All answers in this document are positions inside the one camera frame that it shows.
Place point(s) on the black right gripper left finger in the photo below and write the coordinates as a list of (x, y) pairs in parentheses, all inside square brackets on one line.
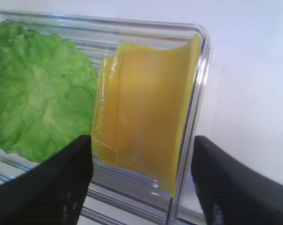
[(53, 193)]

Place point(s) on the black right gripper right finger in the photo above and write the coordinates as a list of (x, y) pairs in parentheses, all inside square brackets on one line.
[(231, 193)]

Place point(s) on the clear lettuce cheese container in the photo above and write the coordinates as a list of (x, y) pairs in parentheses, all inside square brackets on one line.
[(118, 196)]

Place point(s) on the yellow cheese slice stack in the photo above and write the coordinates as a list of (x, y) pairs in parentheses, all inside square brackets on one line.
[(104, 122)]

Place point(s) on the green lettuce in container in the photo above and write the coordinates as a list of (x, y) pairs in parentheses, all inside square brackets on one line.
[(47, 92)]

